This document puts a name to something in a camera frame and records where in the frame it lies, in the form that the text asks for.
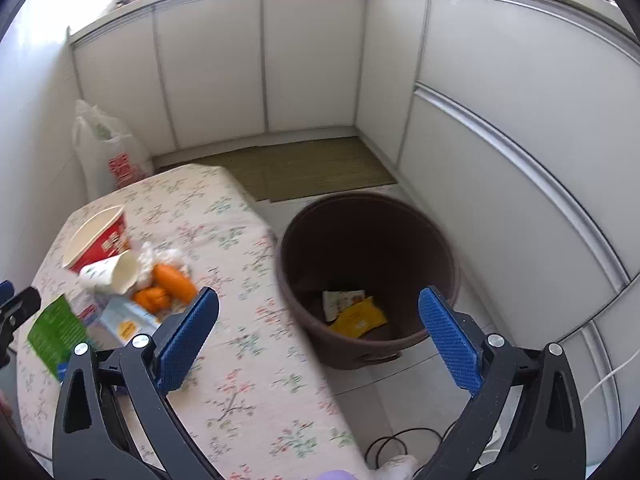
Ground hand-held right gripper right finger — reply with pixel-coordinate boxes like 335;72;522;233
415;286;587;480

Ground white paper cup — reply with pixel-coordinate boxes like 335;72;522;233
79;250;141;296

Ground white cloth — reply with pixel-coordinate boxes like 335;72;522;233
375;454;420;480

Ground brown plastic bin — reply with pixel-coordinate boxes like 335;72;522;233
275;191;460;371

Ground white printed packet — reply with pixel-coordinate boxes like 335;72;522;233
321;290;368;322

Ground yellow snack packet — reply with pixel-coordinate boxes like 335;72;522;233
327;296;388;338

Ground white plastic bag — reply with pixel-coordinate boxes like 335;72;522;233
72;100;155;201

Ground white cable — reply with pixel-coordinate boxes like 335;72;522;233
580;360;632;406

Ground black cable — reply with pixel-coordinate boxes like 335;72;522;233
365;427;451;471

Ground white tissue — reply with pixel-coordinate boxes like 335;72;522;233
136;241;193;286

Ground green packet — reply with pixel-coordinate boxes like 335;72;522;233
27;294;93;381

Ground blue and white packet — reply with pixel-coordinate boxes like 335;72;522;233
87;296;161;346

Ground orange peel piece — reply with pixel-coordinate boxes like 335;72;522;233
132;286;173;316
152;262;198;303

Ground floral tablecloth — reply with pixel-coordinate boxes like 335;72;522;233
15;164;371;480

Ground red and white noodle cup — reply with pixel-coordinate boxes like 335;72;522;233
62;205;132;275

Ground white cabinet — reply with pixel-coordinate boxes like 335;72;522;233
70;0;368;153
355;0;640;461

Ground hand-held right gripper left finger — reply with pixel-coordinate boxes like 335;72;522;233
52;287;221;480

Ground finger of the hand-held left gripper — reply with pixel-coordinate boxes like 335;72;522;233
0;280;42;333

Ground green floor mat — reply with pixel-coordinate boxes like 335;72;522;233
152;136;398;203

